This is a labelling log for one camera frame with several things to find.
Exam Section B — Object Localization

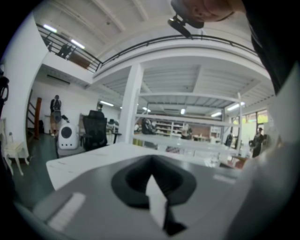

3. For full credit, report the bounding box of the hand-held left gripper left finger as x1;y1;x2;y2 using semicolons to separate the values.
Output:
32;155;153;240

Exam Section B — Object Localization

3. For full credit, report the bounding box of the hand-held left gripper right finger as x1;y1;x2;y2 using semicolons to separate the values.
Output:
151;155;244;240

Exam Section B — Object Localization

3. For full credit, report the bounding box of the white shelf rack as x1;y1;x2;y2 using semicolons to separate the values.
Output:
133;91;247;160

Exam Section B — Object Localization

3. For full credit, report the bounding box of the checkered chair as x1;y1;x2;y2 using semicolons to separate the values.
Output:
165;145;186;153

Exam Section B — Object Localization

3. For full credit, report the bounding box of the white rounded robot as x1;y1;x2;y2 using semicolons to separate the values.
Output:
57;123;78;150

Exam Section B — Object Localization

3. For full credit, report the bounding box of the black mesh office chair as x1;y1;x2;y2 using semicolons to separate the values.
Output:
80;109;109;151

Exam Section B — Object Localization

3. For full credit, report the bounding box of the white storage shelf unit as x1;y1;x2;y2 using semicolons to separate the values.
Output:
154;119;187;136

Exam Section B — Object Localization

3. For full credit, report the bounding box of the black backpack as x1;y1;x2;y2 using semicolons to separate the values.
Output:
141;118;157;135

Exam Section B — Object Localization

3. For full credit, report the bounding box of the white pillar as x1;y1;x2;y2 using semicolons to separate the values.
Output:
118;63;144;144

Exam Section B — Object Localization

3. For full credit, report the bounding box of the white ornate chair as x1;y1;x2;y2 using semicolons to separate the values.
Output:
0;117;30;176

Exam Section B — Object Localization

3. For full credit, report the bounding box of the black balcony railing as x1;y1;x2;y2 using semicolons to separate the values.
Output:
35;23;258;73

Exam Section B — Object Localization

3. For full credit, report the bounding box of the black office chair left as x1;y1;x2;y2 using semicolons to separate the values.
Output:
0;76;10;113

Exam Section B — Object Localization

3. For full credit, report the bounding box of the person's black clothing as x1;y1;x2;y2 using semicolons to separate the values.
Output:
243;0;300;94

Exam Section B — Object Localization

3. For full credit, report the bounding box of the person's face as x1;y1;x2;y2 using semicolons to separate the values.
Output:
187;0;247;23

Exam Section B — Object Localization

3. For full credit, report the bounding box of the brown wooden stair post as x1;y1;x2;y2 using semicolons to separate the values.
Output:
34;97;43;141

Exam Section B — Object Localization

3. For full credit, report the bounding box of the black head-worn camera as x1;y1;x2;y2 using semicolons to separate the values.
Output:
167;0;205;38

